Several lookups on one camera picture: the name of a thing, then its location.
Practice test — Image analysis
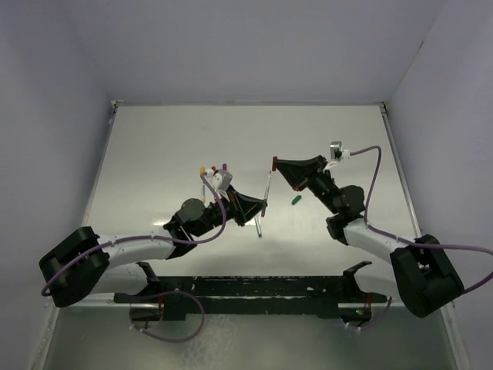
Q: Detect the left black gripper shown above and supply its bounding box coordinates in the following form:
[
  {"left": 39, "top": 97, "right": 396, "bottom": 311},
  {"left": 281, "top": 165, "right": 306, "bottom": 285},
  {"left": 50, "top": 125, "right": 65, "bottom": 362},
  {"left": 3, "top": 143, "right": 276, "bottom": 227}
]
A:
[{"left": 193, "top": 184, "right": 267, "bottom": 237}]

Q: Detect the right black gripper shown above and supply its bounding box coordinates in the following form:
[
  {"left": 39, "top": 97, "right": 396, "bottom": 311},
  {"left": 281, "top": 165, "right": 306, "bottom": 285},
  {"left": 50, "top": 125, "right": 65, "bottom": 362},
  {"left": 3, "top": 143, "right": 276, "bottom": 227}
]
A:
[{"left": 273, "top": 155, "right": 340, "bottom": 214}]

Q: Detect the green-end white marker pen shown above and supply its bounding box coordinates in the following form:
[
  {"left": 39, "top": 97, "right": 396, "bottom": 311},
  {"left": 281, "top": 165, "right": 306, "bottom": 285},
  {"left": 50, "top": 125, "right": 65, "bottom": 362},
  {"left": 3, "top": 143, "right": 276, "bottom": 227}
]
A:
[{"left": 255, "top": 215, "right": 263, "bottom": 238}]

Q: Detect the green pen cap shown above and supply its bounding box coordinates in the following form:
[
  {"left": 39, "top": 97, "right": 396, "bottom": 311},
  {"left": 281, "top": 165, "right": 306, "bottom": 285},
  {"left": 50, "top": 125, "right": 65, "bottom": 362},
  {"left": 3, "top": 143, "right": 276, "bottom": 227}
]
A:
[{"left": 291, "top": 195, "right": 302, "bottom": 205}]

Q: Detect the yellow-end white marker pen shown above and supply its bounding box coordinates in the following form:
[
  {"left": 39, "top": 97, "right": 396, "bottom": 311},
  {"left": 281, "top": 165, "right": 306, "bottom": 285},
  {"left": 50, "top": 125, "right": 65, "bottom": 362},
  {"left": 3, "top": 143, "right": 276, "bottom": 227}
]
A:
[{"left": 200, "top": 173, "right": 206, "bottom": 203}]

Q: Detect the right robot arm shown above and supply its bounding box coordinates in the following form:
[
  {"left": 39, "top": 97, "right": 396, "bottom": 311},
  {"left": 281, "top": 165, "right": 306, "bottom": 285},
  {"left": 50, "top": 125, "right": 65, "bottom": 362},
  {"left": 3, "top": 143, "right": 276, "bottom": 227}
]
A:
[{"left": 272, "top": 156, "right": 465, "bottom": 318}]

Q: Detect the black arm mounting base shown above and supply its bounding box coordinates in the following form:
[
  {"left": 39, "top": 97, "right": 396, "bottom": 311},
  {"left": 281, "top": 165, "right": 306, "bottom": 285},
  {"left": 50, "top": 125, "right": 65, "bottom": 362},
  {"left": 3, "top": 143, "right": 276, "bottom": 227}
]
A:
[{"left": 113, "top": 263, "right": 387, "bottom": 322}]

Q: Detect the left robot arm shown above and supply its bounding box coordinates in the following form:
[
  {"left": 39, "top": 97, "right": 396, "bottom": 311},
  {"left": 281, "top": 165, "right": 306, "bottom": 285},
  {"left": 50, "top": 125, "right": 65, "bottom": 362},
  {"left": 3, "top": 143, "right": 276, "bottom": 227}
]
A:
[{"left": 39, "top": 187, "right": 267, "bottom": 308}]

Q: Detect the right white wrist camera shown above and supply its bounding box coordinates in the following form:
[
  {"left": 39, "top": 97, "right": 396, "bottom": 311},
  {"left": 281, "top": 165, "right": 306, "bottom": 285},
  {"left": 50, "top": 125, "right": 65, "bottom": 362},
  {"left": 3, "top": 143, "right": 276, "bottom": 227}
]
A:
[{"left": 327, "top": 141, "right": 351, "bottom": 168}]

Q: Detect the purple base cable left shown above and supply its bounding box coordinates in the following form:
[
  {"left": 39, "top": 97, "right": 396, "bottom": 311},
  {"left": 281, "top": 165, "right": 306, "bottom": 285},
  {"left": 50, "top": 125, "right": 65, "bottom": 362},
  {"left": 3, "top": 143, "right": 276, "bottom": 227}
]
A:
[{"left": 128, "top": 289, "right": 206, "bottom": 343}]

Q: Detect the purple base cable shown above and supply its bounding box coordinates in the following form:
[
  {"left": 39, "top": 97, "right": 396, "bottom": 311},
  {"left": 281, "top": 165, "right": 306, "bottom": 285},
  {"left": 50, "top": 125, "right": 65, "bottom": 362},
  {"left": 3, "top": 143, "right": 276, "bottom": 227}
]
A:
[
  {"left": 128, "top": 289, "right": 206, "bottom": 343},
  {"left": 342, "top": 292, "right": 393, "bottom": 335}
]

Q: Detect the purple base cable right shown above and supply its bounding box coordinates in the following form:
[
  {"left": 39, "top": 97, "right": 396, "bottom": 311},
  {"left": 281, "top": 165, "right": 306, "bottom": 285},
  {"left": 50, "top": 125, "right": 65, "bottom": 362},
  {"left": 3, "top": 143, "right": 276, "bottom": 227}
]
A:
[{"left": 342, "top": 292, "right": 393, "bottom": 335}]

